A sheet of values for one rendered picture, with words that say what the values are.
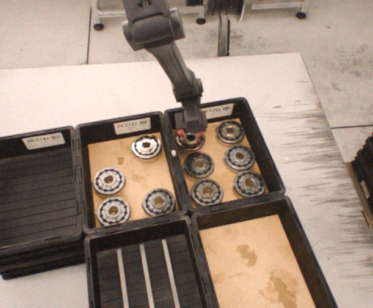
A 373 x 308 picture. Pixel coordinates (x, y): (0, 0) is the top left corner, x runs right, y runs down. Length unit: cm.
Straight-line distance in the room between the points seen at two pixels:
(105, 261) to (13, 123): 79
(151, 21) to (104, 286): 73
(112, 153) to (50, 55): 183
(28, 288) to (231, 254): 64
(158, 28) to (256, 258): 72
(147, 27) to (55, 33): 254
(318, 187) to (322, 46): 187
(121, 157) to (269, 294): 64
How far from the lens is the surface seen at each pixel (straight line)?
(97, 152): 133
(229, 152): 127
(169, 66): 86
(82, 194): 113
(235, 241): 116
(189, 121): 106
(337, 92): 284
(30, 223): 125
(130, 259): 113
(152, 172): 125
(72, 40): 314
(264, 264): 115
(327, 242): 137
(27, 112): 170
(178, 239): 115
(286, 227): 118
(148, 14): 72
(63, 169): 132
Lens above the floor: 190
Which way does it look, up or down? 56 degrees down
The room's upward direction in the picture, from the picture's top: straight up
